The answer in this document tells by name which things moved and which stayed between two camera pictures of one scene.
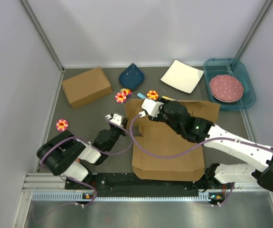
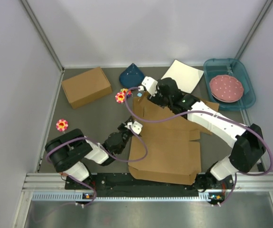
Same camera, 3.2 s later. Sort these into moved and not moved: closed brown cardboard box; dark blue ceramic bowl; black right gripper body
Moved: black right gripper body
Not moved: closed brown cardboard box; dark blue ceramic bowl
